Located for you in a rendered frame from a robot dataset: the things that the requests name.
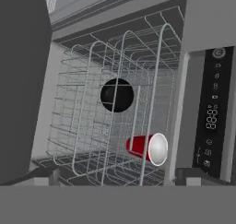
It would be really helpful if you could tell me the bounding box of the red cup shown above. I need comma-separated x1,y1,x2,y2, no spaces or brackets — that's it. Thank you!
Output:
124,133,169,167

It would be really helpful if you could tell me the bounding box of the black bowl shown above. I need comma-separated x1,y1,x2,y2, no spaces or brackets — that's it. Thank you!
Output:
100,77,135,113

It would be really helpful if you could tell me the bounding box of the grey dishwasher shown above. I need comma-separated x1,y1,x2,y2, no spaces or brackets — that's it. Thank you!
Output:
29,0,189,187

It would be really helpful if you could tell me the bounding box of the white wire dishwasher rack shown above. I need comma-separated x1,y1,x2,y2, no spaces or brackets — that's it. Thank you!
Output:
45,6,186,187

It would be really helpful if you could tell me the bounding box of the dark grey cabinet panel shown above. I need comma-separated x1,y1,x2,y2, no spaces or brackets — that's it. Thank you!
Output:
0,0,53,185

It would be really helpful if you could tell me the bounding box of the grey dishwasher door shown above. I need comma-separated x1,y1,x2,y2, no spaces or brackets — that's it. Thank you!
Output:
165,0,236,185

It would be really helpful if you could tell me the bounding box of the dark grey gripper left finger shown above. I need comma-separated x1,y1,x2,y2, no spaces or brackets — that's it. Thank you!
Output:
0,167,61,187

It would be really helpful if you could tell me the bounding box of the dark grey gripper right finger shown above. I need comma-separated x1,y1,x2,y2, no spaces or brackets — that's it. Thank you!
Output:
174,167,232,187

